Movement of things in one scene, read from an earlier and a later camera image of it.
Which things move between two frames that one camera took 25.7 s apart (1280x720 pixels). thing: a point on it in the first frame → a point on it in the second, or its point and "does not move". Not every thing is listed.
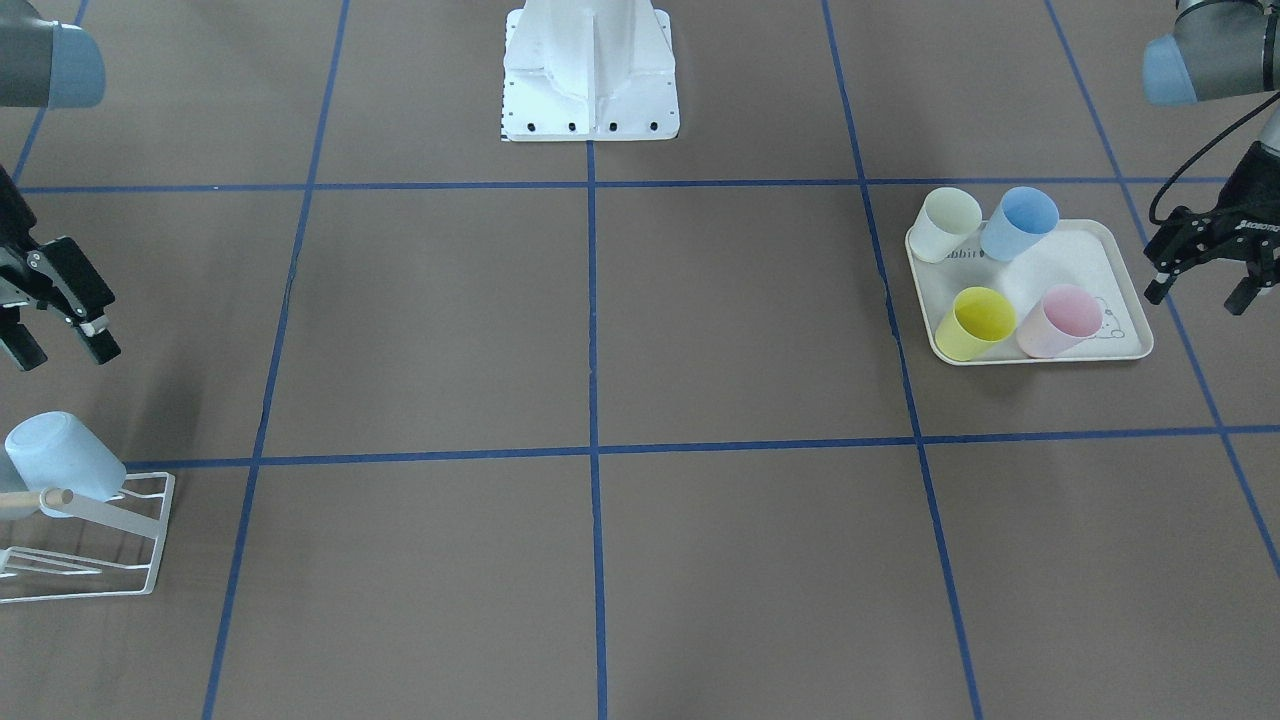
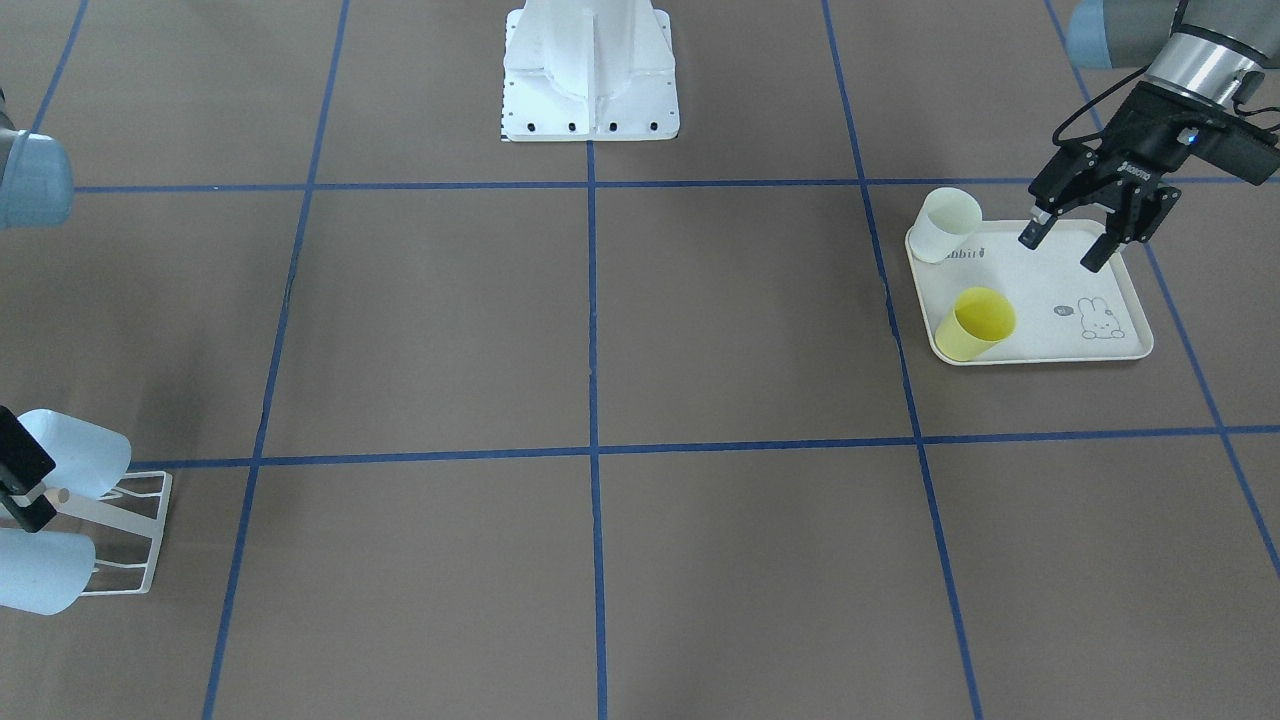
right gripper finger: (79, 292) → (24, 464)
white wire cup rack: (59, 501) does not move
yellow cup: (980, 318) does not move
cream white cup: (947, 217) does not move
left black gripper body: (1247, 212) → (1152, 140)
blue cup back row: (1022, 218) → (44, 572)
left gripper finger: (1263, 267) → (1136, 215)
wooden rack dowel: (50, 500) does not move
